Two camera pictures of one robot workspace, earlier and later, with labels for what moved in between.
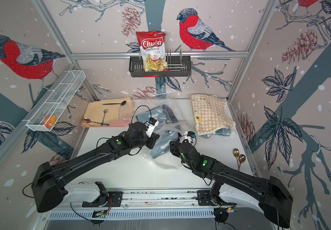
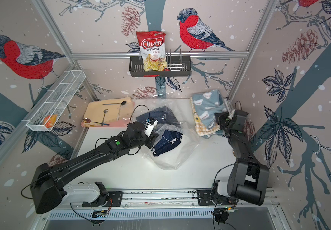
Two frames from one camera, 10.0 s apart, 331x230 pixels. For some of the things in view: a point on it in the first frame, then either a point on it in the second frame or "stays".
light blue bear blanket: x=168 y=127 to x=206 y=104
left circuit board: x=100 y=213 stays
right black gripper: x=176 y=148 to x=219 y=116
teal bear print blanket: x=223 y=132 stays
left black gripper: x=153 y=138 stays
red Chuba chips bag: x=152 y=45 stays
